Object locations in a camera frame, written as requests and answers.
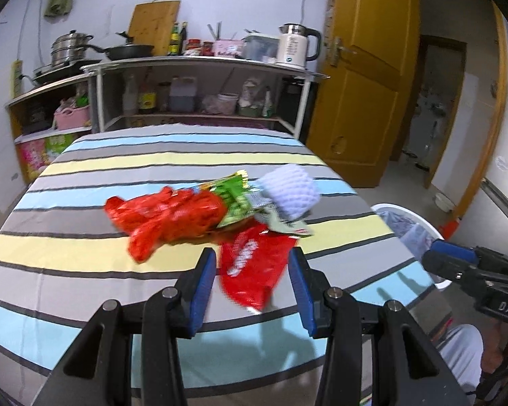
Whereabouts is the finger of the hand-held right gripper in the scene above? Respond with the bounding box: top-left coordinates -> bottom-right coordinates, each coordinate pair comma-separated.
422,251 -> 492,302
429,239 -> 480,265

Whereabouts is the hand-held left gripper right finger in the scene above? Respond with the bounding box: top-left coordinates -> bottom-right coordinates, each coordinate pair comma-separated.
289,246 -> 470,406

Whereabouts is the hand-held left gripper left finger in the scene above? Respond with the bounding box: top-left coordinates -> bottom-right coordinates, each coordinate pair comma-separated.
33,247 -> 218,406

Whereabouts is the white trash bin with liner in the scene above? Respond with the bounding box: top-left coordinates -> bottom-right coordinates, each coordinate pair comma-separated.
370,203 -> 449,292

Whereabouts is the red snack packet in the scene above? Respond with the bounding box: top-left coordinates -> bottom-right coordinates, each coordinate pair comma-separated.
218,225 -> 299,314

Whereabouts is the red plastic bag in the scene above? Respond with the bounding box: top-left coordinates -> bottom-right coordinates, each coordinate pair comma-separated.
105,186 -> 227,263

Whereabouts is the green snack wrapper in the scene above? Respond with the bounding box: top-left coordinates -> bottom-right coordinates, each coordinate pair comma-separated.
201,170 -> 259,227

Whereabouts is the white foam fruit net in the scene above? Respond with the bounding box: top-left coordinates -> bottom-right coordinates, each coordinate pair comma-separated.
258,165 -> 321,223

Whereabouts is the person's right hand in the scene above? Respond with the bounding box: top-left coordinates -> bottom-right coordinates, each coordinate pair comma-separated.
480,323 -> 508,373

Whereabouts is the red floor item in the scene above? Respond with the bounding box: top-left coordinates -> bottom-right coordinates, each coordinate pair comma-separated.
442,219 -> 462,240

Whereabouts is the silver green-print wrapper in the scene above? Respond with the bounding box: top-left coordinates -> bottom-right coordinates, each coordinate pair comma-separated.
254,203 -> 314,238

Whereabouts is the striped bed sheet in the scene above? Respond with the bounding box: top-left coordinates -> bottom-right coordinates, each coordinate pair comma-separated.
0,123 -> 435,402

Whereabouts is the wooden door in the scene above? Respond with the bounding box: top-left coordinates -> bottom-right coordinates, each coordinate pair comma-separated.
305,0 -> 420,189

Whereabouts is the green and white bag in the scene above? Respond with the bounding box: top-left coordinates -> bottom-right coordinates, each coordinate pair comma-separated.
261,87 -> 275,118

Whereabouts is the small white bucket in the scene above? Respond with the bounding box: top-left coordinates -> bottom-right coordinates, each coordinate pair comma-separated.
217,92 -> 239,115

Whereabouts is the jug of dark liquid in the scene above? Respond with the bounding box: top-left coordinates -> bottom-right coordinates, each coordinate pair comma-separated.
168,76 -> 196,113

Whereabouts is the cooking oil bottle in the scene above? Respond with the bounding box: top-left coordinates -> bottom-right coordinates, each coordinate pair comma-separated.
137,80 -> 157,115

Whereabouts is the green printed box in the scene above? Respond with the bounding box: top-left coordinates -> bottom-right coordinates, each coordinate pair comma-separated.
46,133 -> 79,157

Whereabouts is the clear plastic bottle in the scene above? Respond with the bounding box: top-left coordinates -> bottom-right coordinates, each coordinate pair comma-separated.
122,76 -> 138,116

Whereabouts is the white crumpled bag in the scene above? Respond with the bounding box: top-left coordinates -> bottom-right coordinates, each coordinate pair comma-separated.
238,77 -> 265,108

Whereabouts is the pink printed box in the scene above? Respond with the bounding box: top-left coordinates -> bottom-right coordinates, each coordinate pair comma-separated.
16,137 -> 47,182

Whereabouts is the pink plastic basket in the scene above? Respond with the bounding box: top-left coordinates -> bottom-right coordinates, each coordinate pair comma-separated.
53,106 -> 89,130

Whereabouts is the white metal rack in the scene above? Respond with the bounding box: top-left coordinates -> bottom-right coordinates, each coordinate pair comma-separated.
81,56 -> 331,138

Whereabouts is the white electric kettle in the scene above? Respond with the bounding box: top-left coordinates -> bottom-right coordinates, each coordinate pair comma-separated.
276,23 -> 322,69

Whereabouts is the pink utensil holder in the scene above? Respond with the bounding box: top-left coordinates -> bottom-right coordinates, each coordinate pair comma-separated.
214,39 -> 244,58

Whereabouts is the clear plastic container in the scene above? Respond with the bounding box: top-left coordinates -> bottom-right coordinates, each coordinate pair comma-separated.
242,34 -> 280,61

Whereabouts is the green bottle with yellow label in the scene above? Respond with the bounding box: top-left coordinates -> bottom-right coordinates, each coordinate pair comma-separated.
168,22 -> 181,57

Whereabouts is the black frying pan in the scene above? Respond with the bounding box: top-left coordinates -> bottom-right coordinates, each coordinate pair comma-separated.
82,31 -> 155,61

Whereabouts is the wooden shelf unit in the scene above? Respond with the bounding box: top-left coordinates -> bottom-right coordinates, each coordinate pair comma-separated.
5,74 -> 100,184

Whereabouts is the black induction cooker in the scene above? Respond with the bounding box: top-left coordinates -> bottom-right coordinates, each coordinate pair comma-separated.
33,59 -> 102,85

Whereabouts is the wooden cutting board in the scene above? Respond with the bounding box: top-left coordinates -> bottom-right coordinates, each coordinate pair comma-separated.
128,1 -> 181,57

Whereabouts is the steel steamer pot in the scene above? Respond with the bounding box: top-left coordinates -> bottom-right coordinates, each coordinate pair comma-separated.
51,29 -> 94,67

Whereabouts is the yellow power strip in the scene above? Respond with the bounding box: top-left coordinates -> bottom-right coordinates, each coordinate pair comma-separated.
10,60 -> 23,98

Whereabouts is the wooden door frame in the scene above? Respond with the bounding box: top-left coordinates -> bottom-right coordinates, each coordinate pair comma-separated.
379,0 -> 508,225

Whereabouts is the metal door handle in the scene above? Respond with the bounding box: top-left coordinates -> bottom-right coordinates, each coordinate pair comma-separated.
328,36 -> 356,67

